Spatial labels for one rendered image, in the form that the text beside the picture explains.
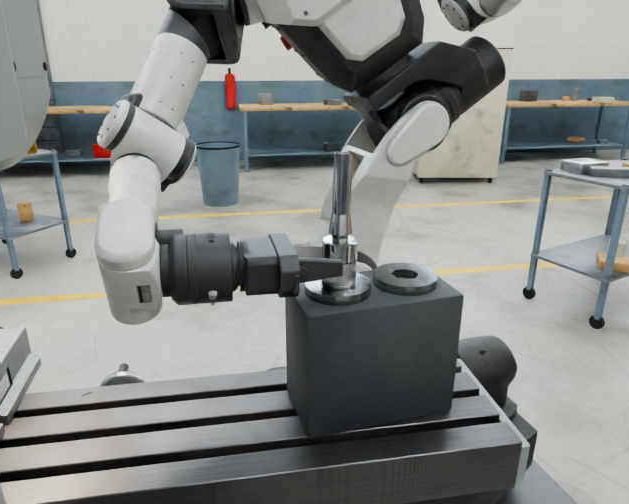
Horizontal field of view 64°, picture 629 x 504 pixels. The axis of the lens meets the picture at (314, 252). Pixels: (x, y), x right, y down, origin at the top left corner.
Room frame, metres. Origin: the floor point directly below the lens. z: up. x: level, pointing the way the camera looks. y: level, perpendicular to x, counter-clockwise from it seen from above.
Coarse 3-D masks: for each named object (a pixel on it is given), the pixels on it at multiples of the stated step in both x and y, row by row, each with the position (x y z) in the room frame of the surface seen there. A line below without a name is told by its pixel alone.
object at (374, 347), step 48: (384, 288) 0.62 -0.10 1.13; (432, 288) 0.62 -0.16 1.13; (288, 336) 0.64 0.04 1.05; (336, 336) 0.56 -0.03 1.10; (384, 336) 0.58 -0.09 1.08; (432, 336) 0.60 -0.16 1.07; (288, 384) 0.65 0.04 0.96; (336, 384) 0.56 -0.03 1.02; (384, 384) 0.58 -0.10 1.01; (432, 384) 0.60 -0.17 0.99; (336, 432) 0.56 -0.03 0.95
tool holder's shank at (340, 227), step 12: (336, 156) 0.62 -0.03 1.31; (348, 156) 0.62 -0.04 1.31; (336, 168) 0.62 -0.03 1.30; (348, 168) 0.62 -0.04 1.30; (336, 180) 0.62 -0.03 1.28; (348, 180) 0.62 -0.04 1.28; (336, 192) 0.62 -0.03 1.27; (348, 192) 0.62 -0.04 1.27; (336, 204) 0.62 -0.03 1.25; (348, 204) 0.62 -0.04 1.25; (336, 216) 0.61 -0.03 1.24; (348, 216) 0.62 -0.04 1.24; (336, 228) 0.61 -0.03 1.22; (348, 228) 0.61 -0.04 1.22; (336, 240) 0.61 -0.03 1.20
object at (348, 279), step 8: (328, 256) 0.61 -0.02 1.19; (336, 256) 0.60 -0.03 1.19; (344, 256) 0.60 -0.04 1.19; (352, 256) 0.61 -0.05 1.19; (344, 264) 0.60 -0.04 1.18; (352, 264) 0.61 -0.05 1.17; (344, 272) 0.60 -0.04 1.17; (352, 272) 0.61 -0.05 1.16; (328, 280) 0.61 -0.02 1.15; (336, 280) 0.60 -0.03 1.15; (344, 280) 0.60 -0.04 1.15; (352, 280) 0.61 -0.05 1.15; (336, 288) 0.60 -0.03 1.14; (344, 288) 0.60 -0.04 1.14
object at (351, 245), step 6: (324, 240) 0.62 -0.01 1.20; (330, 240) 0.62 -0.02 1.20; (348, 240) 0.62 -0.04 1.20; (354, 240) 0.62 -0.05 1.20; (324, 246) 0.61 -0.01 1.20; (330, 246) 0.61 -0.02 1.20; (336, 246) 0.60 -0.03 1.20; (342, 246) 0.60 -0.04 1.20; (348, 246) 0.60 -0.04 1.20; (354, 246) 0.61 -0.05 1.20; (342, 252) 0.60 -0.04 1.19
